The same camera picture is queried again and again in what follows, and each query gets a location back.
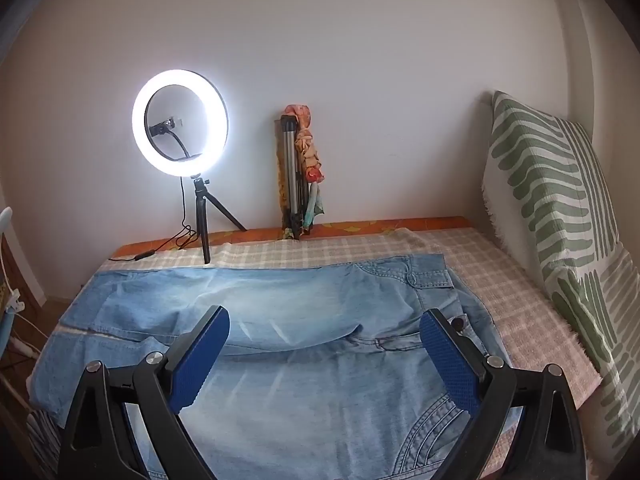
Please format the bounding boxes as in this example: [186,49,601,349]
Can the ring light on black tripod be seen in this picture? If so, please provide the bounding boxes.
[132,69,248,265]

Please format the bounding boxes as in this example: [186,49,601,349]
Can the orange patterned scarf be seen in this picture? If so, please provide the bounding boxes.
[283,104,326,235]

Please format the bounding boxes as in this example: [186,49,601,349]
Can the black ring light cable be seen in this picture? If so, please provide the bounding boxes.
[108,180,197,262]

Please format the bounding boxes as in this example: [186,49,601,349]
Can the orange patterned mattress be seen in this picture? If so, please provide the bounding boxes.
[111,216,475,260]

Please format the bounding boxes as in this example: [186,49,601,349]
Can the light blue denim pants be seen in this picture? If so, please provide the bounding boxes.
[27,253,526,480]

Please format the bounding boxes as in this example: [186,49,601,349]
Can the pink checked blanket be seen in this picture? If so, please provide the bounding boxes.
[30,227,603,480]

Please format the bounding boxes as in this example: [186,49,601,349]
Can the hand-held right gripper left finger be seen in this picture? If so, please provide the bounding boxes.
[57,304,231,480]

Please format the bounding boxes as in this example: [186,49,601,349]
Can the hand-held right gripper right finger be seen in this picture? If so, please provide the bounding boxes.
[419,308,587,480]

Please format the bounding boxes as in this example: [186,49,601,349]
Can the green striped white pillow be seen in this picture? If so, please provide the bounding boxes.
[481,90,640,476]

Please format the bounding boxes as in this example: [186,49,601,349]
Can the white clothes drying rack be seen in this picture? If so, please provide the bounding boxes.
[0,206,41,361]

